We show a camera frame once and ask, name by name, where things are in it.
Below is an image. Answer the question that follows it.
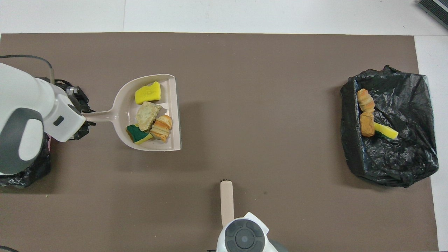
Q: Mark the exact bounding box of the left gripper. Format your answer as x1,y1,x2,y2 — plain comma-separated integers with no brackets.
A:
53,80,96,141

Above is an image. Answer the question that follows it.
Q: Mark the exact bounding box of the beige plastic dustpan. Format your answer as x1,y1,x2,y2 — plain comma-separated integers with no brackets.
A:
83,73,182,152

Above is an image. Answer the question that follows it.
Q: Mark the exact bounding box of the beige handled brush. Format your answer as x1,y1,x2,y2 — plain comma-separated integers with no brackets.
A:
220,179,235,229

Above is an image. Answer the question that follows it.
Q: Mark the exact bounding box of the black trash bag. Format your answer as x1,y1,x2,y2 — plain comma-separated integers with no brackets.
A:
0,135,52,188

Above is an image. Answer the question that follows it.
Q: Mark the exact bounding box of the bin lined with black bag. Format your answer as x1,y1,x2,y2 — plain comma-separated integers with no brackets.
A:
340,65,439,189

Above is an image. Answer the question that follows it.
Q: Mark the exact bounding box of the green and yellow sponge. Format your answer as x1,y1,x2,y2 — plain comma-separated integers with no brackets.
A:
126,124,155,145
373,121,399,141

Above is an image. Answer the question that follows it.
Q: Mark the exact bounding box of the pale beige bread slice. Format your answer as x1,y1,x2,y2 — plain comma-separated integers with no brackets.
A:
136,101,163,132

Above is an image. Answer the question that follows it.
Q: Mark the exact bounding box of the yellow sponge piece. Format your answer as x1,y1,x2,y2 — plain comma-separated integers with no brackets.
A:
135,81,162,105

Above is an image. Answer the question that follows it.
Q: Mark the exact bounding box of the golden croissant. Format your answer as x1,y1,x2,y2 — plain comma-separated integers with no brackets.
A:
357,88,376,113
149,115,173,142

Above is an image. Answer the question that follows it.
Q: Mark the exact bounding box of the brown bread chunk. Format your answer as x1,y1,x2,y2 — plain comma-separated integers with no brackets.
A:
359,112,376,137

